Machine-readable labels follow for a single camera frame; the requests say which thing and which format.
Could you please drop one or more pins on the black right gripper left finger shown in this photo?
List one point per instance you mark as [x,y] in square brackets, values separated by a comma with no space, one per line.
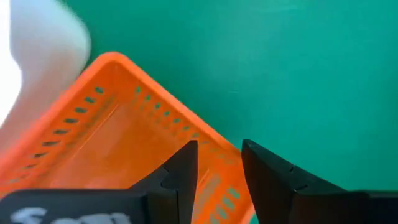
[93,205]

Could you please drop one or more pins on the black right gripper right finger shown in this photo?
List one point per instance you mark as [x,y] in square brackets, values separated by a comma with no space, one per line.
[295,202]

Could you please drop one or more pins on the orange plastic basket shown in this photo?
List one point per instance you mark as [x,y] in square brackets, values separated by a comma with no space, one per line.
[109,140]

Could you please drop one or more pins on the white plastic basket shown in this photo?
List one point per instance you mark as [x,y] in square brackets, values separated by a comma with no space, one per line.
[46,40]

